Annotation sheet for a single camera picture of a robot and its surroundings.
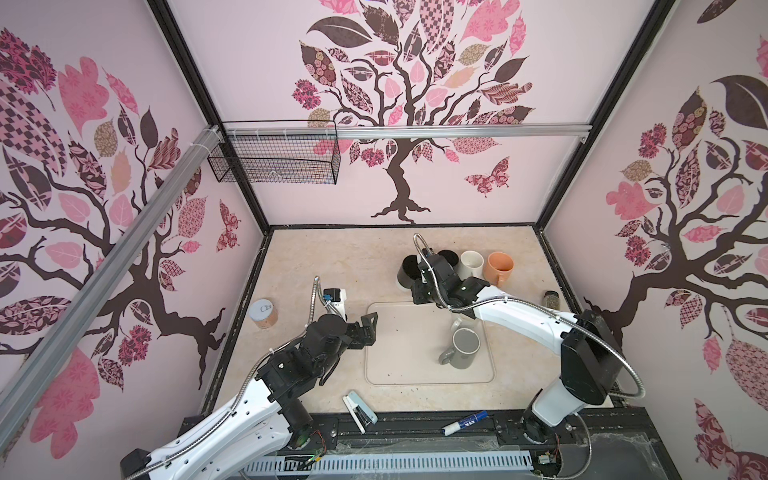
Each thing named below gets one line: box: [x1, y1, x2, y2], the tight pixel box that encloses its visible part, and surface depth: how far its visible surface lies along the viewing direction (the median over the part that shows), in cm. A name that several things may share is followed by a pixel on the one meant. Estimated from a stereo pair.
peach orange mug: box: [484, 251, 514, 287], surface depth 100 cm
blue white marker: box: [442, 411, 489, 436], surface depth 76 cm
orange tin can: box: [249, 298, 279, 329], surface depth 92 cm
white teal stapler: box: [342, 390, 379, 434], surface depth 77 cm
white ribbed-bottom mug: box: [457, 250, 485, 281], surface depth 102 cm
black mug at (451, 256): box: [437, 250, 459, 267], surface depth 102 cm
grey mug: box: [438, 327, 481, 369], surface depth 81 cm
